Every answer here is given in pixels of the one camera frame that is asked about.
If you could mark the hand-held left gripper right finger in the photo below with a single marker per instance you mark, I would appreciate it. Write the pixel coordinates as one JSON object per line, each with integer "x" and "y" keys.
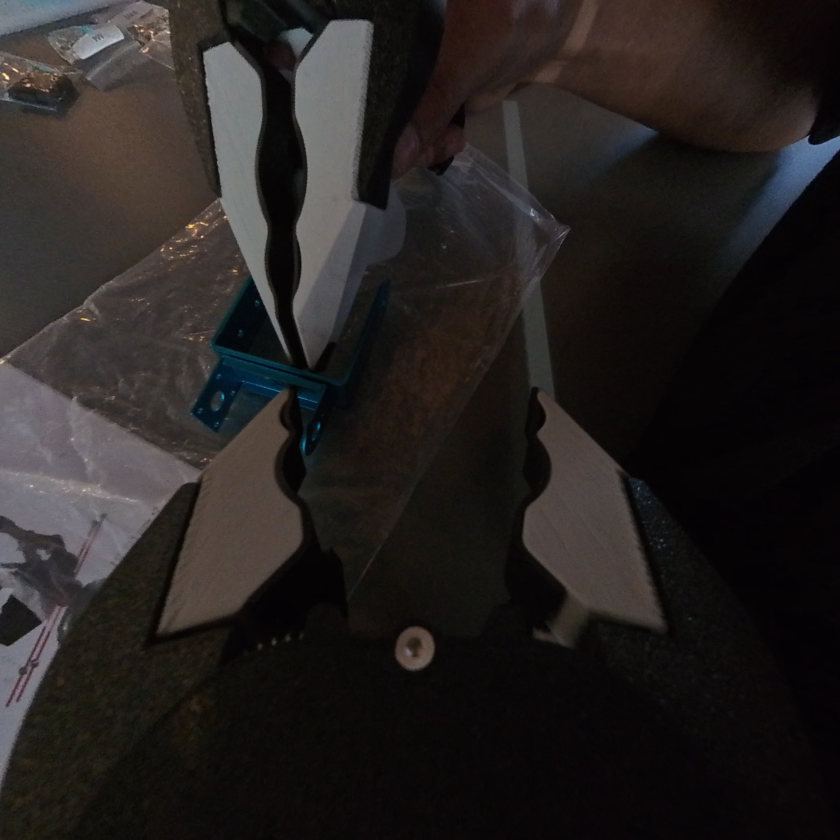
{"x": 587, "y": 538}

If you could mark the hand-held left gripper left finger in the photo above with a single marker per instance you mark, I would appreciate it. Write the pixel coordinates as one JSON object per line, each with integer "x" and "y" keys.
{"x": 236, "y": 538}

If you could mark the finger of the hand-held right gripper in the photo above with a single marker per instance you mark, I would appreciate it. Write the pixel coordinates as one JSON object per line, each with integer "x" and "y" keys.
{"x": 334, "y": 151}
{"x": 233, "y": 151}

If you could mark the blue metal bracket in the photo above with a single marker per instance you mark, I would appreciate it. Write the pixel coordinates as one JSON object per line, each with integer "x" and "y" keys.
{"x": 256, "y": 367}

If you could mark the person's right forearm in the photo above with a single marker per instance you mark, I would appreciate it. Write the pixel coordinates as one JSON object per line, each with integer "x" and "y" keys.
{"x": 689, "y": 79}

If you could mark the person's right hand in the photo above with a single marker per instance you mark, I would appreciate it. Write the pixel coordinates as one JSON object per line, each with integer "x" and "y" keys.
{"x": 499, "y": 46}

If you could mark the assembly instruction sheet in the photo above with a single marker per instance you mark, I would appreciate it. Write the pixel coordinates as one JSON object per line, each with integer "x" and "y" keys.
{"x": 98, "y": 499}

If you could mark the pile of small parts bags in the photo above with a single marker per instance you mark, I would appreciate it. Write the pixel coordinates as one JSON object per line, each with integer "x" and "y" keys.
{"x": 39, "y": 88}

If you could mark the clear plastic bag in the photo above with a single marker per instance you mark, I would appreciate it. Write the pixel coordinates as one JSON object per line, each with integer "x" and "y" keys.
{"x": 459, "y": 315}

